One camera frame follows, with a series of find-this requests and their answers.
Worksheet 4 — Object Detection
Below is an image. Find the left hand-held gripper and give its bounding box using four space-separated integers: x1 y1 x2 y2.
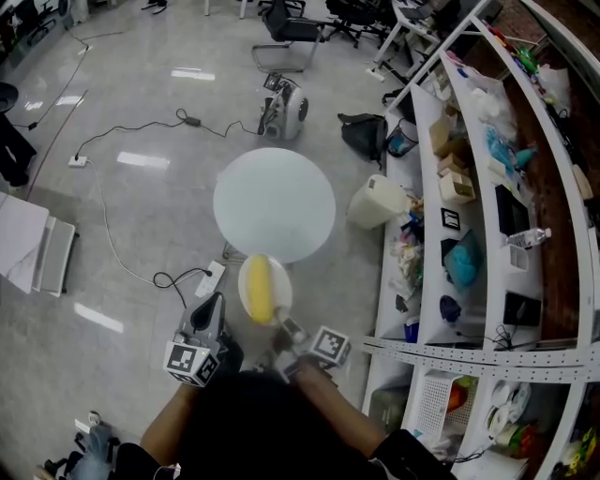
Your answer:
162 291 227 388

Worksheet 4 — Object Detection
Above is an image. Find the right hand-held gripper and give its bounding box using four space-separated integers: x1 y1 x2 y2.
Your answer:
274 304 353 383

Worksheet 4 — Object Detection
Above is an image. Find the white round plate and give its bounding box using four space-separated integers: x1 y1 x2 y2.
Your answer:
237 252 294 328

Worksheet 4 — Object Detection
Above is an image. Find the yellow banana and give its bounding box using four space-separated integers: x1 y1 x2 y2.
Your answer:
247 254 278 324

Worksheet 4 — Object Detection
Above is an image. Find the person's right forearm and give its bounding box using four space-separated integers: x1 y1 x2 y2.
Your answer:
294 361 391 463

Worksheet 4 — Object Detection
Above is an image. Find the person's left forearm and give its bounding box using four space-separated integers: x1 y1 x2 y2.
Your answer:
139 382 203 458

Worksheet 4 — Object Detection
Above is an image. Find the round white table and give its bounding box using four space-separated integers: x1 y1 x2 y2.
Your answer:
212 146 338 265

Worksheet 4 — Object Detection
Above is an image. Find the person's black clothing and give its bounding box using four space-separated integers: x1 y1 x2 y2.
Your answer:
114 330 458 480

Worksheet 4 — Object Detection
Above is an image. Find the white shelf unit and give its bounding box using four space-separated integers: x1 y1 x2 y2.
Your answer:
363 0 600 480

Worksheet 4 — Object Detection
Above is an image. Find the cream trash bin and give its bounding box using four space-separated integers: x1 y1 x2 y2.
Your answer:
346 173 410 230

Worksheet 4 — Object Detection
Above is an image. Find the dark blue cloth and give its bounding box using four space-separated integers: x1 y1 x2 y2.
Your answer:
439 294 463 323

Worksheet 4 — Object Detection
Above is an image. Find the white perforated basket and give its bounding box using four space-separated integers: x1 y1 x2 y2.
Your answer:
419 369 458 442

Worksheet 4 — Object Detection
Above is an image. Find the teal cloth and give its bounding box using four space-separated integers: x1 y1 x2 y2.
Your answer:
443 232 484 288

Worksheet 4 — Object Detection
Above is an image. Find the white cabinet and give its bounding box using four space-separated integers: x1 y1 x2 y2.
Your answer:
0 190 77 297

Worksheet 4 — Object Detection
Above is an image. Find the black backpack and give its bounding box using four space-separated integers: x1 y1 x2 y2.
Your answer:
337 112 390 171

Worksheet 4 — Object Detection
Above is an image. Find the white wheeled robot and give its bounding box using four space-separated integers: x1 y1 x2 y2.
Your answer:
256 72 311 142

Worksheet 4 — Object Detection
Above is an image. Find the black mesh waste basket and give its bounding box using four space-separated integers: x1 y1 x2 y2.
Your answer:
385 116 420 158

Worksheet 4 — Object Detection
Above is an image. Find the cream wooden box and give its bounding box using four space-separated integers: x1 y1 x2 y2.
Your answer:
439 171 477 206

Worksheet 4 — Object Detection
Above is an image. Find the small brown cardboard box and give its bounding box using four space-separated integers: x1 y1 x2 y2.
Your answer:
438 153 470 177

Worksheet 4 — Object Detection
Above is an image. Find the black tablet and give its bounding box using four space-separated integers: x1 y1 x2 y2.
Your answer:
502 291 544 328

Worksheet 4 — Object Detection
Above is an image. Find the white plastic container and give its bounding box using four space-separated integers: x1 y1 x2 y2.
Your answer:
508 243 530 274

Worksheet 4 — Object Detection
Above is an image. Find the large brown cardboard box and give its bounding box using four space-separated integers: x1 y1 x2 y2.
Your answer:
428 112 465 156

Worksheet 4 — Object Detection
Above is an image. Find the black tray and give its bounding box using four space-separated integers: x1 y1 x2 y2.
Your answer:
494 184 532 237

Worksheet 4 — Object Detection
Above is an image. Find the clear water bottle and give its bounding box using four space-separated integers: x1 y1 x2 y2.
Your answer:
504 227 553 249

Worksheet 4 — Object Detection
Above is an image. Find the clear plastic bag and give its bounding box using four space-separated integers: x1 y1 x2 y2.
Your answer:
468 69 515 128

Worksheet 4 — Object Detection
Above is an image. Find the black cantilever chair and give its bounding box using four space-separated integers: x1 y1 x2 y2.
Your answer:
251 0 325 74

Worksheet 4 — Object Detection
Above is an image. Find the white office desk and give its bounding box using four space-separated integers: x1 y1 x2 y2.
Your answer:
372 0 454 83

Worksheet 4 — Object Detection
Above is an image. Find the black swivel office chair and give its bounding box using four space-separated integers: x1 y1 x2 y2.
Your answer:
322 0 395 48

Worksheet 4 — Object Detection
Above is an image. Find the white power cable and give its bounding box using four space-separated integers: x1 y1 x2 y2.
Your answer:
86 158 158 286

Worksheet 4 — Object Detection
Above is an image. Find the white perforated metal rail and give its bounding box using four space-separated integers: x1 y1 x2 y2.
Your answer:
363 337 600 386

